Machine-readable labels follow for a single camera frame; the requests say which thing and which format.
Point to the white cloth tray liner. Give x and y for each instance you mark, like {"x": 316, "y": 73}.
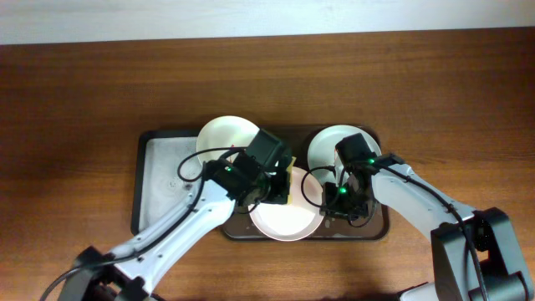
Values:
{"x": 165, "y": 167}

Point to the white pinkish plate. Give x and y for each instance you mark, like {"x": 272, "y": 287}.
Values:
{"x": 291, "y": 222}

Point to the cream plate with red stain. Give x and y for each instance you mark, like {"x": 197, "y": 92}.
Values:
{"x": 226, "y": 131}

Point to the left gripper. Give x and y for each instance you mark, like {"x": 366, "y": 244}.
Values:
{"x": 280, "y": 186}

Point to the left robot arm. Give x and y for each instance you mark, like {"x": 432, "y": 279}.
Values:
{"x": 132, "y": 270}

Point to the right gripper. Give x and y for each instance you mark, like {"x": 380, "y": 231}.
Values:
{"x": 338, "y": 207}

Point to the dark brown serving tray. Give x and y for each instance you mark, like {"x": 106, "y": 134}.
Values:
{"x": 241, "y": 228}

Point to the small dark green tray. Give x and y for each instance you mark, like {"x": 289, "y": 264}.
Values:
{"x": 140, "y": 168}

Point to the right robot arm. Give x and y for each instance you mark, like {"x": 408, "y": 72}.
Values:
{"x": 475, "y": 253}

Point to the pale green plate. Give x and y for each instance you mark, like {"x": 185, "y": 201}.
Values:
{"x": 321, "y": 151}

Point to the green and yellow sponge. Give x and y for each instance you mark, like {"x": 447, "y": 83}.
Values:
{"x": 289, "y": 170}

